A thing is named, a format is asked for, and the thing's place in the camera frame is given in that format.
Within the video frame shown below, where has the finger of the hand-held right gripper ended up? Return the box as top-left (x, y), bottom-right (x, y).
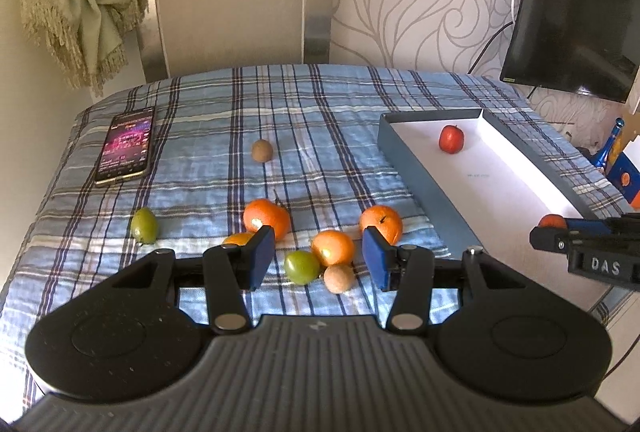
top-left (566, 213), bottom-right (640, 235)
top-left (530, 226), bottom-right (573, 257)

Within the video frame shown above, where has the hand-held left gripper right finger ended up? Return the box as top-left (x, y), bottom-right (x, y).
top-left (362, 226), bottom-right (533, 333)

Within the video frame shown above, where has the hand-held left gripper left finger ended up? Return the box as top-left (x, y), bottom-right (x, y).
top-left (107, 224), bottom-right (277, 335)

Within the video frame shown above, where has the green fruit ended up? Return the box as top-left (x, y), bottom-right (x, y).
top-left (131, 207), bottom-right (159, 245)
top-left (284, 250), bottom-right (321, 286)

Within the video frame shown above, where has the grey box with white inside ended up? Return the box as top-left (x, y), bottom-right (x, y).
top-left (377, 108), bottom-right (631, 263)

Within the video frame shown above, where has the orange and blue carton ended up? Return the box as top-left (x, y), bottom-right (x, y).
top-left (605, 151), bottom-right (640, 213)

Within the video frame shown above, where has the blue bottle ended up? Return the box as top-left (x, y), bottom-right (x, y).
top-left (592, 118), bottom-right (626, 170)

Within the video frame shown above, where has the red apple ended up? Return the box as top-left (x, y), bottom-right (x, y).
top-left (439, 125), bottom-right (466, 155)

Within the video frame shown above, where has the blue plaid blanket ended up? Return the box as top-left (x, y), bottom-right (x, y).
top-left (0, 63), bottom-right (628, 413)

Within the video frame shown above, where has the smartphone with lit screen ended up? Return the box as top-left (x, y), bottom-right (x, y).
top-left (94, 106), bottom-right (156, 188)

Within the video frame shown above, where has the black television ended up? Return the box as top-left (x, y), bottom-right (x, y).
top-left (500, 0), bottom-right (640, 104)

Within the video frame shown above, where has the dark television cable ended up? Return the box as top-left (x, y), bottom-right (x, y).
top-left (467, 0), bottom-right (526, 75)

